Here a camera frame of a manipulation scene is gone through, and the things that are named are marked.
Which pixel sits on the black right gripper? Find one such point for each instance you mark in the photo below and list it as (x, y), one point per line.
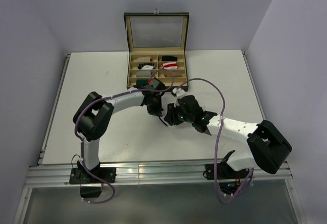
(171, 116)

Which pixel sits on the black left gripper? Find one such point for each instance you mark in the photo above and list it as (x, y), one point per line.
(156, 111)

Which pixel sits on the white sock black stripes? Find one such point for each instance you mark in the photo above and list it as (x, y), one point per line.
(162, 121)

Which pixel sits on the brown ribbed sock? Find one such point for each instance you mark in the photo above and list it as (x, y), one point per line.
(173, 73)

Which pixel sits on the red white striped sock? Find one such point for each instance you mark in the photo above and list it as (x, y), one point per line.
(169, 65)

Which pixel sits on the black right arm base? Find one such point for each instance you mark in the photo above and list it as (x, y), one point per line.
(225, 172)

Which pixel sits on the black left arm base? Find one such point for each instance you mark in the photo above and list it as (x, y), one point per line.
(91, 187)

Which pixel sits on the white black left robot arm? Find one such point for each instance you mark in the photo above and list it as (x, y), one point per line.
(92, 118)

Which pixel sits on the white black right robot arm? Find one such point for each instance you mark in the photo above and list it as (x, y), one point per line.
(267, 147)

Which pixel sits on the rolled teal sock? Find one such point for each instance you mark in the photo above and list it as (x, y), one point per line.
(141, 82)

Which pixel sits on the rolled grey sock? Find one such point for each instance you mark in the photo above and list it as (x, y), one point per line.
(144, 74)

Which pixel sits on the rolled black white sock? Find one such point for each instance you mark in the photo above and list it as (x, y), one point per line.
(146, 66)

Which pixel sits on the black compartment storage box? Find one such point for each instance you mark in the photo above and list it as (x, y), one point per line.
(152, 35)

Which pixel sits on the aluminium table frame rail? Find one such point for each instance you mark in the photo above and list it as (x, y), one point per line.
(143, 173)

